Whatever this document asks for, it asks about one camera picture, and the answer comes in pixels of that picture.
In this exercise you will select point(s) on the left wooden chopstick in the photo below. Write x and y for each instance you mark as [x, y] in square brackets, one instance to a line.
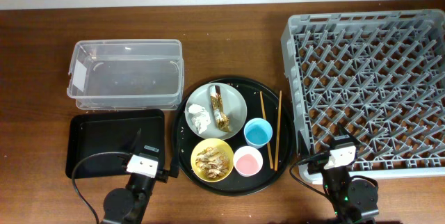
[267, 131]

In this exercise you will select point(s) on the wooden chopstick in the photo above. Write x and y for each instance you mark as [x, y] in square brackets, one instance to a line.
[267, 131]
[277, 142]

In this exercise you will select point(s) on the pink cup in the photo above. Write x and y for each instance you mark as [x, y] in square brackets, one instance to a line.
[248, 161]

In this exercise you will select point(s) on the clear plastic bin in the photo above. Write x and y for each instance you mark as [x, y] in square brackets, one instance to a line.
[127, 74]

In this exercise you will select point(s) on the blue cup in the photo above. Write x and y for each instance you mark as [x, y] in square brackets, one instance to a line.
[254, 133]

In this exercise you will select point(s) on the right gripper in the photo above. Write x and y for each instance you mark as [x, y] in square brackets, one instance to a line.
[302, 150]

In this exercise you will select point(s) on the round black tray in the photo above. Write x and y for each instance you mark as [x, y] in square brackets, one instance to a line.
[183, 140]

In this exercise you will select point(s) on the right wooden chopstick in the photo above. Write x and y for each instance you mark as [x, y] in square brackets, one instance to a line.
[277, 142]

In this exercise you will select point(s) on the yellow bowl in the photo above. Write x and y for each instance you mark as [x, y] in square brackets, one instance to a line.
[212, 142]

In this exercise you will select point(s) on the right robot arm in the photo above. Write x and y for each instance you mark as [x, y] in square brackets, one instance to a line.
[353, 198]

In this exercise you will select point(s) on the white tissue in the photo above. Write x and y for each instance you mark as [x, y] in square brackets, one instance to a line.
[200, 117]

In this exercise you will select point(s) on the black rectangular tray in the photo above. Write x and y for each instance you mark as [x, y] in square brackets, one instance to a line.
[109, 132]

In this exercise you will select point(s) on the gold snack wrapper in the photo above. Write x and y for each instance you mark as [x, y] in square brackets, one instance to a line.
[222, 120]

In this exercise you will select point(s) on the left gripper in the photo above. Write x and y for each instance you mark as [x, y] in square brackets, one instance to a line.
[162, 174]

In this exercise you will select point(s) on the grey dishwasher rack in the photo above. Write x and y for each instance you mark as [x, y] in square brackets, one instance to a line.
[379, 74]

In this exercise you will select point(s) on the grey plate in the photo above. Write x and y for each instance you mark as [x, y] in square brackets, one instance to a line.
[234, 107]

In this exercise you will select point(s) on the food scraps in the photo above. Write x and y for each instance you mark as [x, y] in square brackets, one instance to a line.
[213, 162]

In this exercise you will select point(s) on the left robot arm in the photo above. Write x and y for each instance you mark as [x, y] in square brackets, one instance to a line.
[128, 204]

